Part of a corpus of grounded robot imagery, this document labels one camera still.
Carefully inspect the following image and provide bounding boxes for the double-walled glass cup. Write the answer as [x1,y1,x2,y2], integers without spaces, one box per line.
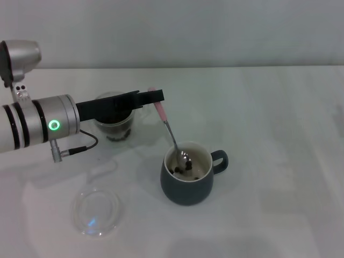
[92,92,152,148]

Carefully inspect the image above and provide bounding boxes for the dark left arm cable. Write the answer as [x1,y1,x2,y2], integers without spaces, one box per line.
[59,130,99,157]

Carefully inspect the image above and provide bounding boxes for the few coffee beans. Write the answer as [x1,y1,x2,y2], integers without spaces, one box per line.
[168,160,201,181]

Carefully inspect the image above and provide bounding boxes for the dark coffee bean heap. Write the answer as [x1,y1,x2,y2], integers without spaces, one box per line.
[96,114,133,142]

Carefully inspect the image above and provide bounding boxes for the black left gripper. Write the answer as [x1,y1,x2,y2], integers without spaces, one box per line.
[75,89,165,122]

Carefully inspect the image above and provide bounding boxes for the pink handled metal spoon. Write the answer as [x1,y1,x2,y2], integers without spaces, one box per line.
[147,86,194,171]

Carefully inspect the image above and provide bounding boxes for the clear glass dish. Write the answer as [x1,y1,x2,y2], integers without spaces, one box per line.
[71,187,122,238]

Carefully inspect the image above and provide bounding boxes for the dark green ceramic mug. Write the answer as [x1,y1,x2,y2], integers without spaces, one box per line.
[160,141,230,207]

